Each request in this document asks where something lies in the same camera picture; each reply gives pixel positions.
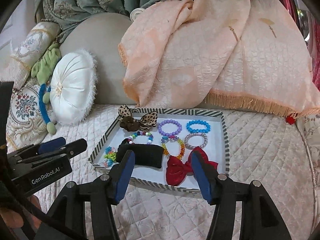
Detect multicolour pastel bead bracelet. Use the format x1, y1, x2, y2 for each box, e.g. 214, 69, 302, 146
125, 130, 154, 145

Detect rainbow bead bracelet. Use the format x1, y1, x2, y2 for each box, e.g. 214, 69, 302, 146
161, 136, 185, 160

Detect quilted cream bedspread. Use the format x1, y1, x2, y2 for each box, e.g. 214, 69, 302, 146
32, 104, 315, 240

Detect black hair band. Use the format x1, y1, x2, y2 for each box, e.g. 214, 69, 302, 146
117, 144, 164, 169

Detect brown scrunchie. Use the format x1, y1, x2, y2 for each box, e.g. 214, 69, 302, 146
119, 116, 142, 130

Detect red velvet bow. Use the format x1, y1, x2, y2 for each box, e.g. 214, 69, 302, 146
166, 147, 218, 187

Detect white round ornament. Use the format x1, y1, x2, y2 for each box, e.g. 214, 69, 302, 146
130, 7, 145, 22

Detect green and blue plush toy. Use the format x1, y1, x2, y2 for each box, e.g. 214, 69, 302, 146
30, 43, 62, 135

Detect peach fringed blanket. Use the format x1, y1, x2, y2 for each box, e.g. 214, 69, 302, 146
118, 0, 320, 120

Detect row of hanging clothes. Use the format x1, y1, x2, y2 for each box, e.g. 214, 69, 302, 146
282, 0, 320, 88

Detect cream bolster pillow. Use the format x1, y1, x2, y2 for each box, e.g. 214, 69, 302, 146
6, 21, 62, 89

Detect blue bead bracelet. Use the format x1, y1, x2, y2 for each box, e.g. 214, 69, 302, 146
186, 120, 211, 134

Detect floral embroidered pillow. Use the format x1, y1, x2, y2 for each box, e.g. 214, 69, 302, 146
6, 77, 54, 153

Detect white round cushion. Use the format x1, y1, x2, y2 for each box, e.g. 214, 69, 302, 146
50, 49, 98, 126

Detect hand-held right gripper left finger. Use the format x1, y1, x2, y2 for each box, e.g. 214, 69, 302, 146
44, 149, 135, 240

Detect small colourful hair ties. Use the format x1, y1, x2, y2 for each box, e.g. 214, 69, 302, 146
103, 146, 118, 168

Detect striped cardboard tray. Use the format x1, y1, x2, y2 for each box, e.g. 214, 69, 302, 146
88, 107, 230, 194

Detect cream floral cushion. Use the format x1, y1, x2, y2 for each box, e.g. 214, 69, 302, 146
296, 112, 320, 180

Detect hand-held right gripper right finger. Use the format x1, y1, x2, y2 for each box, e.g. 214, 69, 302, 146
191, 151, 292, 240

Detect purple bead bracelet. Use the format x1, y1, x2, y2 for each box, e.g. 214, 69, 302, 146
157, 119, 182, 137

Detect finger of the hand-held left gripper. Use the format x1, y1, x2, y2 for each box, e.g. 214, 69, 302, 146
15, 139, 88, 170
7, 137, 67, 159

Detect leopard print bow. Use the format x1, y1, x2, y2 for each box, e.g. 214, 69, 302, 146
118, 104, 159, 132

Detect silver bead bracelet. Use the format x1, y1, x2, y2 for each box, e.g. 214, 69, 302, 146
184, 132, 208, 149

